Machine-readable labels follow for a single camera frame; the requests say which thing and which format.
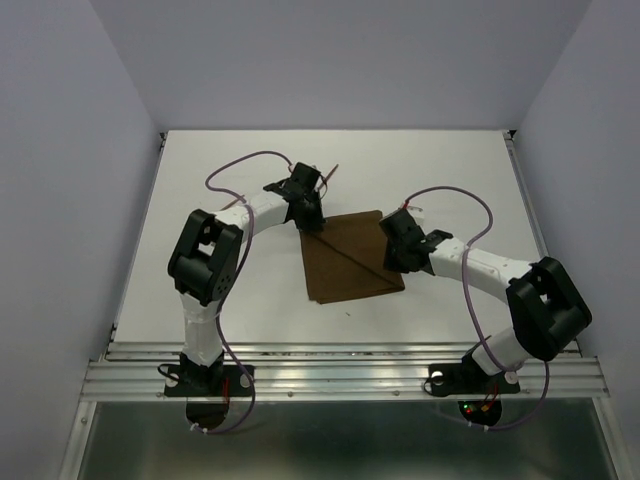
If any brown wooden knife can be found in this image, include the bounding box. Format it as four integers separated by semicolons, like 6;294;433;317
318;164;339;191

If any brown cloth napkin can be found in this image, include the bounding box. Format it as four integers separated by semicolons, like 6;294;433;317
300;210;405;305

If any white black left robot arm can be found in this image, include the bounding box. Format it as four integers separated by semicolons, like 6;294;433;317
167;163;325;394

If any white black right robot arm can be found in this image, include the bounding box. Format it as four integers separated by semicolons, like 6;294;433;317
379;209;592;390

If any brown wooden fork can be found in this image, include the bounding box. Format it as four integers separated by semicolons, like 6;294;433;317
221;196;246;211

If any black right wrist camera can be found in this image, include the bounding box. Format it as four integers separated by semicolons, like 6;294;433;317
400;205;425;227

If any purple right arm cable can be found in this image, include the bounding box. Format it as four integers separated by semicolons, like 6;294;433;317
399;185;554;434

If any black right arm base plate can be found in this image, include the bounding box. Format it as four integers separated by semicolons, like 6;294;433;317
422;363;521;398

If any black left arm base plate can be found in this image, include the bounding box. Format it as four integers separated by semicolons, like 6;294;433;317
161;364;252;399

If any aluminium rail frame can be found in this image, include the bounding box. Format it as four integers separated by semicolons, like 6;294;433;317
61;130;625;479

